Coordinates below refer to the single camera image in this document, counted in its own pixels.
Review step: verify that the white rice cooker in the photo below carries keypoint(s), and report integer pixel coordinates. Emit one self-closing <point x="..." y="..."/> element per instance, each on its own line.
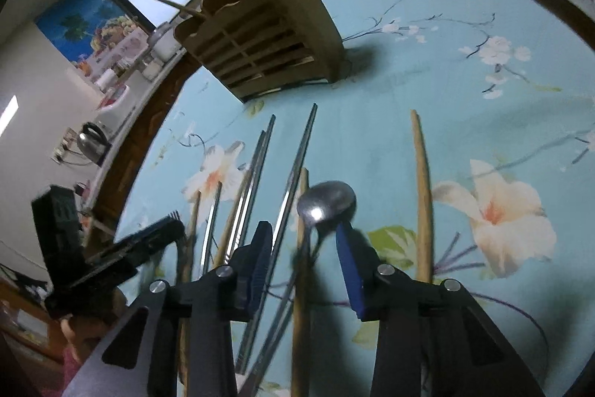
<point x="116" y="108"/>

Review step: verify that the steel electric kettle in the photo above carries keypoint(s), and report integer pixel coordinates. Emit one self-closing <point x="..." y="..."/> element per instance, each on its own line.
<point x="93" y="146"/>

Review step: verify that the wall socket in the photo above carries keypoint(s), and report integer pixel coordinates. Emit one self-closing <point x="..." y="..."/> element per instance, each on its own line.
<point x="62" y="146"/>

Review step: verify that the fruit wall poster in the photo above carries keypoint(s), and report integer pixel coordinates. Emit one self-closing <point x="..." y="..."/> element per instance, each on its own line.
<point x="69" y="25"/>

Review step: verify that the person's left forearm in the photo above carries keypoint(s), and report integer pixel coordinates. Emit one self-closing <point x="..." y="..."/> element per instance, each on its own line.
<point x="88" y="332"/>

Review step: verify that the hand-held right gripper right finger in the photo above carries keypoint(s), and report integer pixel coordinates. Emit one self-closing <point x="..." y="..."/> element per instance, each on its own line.
<point x="351" y="280"/>

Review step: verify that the small glass jar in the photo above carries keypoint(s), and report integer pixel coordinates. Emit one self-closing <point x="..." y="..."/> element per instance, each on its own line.
<point x="149" y="67"/>

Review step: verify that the large glass jar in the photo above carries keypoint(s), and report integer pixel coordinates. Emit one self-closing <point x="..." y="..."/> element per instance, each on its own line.
<point x="165" y="43"/>

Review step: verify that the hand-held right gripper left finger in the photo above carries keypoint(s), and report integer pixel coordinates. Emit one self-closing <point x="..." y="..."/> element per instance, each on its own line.
<point x="261" y="266"/>

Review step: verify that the floral blue tablecloth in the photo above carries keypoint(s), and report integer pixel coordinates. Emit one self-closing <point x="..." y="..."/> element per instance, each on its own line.
<point x="418" y="53"/>

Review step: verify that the wooden utensil holder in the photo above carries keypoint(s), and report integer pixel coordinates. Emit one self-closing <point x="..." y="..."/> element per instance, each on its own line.
<point x="279" y="6"/>

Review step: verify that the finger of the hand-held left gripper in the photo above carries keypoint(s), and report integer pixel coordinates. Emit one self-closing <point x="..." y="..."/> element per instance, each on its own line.
<point x="93" y="290"/>
<point x="148" y="236"/>

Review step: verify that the metal spoon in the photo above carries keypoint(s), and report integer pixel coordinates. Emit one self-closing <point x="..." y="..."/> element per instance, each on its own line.
<point x="325" y="204"/>

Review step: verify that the metal chopstick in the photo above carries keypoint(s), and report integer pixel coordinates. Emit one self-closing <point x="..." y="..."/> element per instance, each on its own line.
<point x="265" y="155"/>
<point x="211" y="225"/>
<point x="302" y="155"/>
<point x="254" y="173"/>

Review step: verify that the metal fork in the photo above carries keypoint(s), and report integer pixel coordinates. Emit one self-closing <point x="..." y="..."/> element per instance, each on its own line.
<point x="175" y="216"/>

